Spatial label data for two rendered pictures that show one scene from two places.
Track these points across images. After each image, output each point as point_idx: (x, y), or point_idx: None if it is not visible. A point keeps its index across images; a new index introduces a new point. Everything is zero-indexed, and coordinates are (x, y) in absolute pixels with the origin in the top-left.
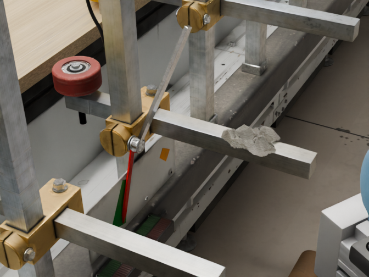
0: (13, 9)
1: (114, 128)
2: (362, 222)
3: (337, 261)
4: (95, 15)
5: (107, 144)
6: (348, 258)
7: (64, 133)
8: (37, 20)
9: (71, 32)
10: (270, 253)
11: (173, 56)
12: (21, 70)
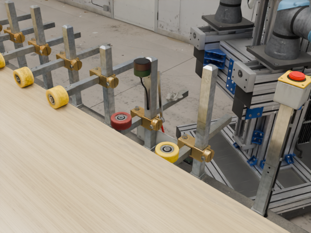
0: (42, 132)
1: (158, 119)
2: (253, 70)
3: (254, 82)
4: (70, 109)
5: (157, 127)
6: (258, 78)
7: None
8: (62, 125)
9: (83, 117)
10: None
11: (160, 82)
12: (112, 131)
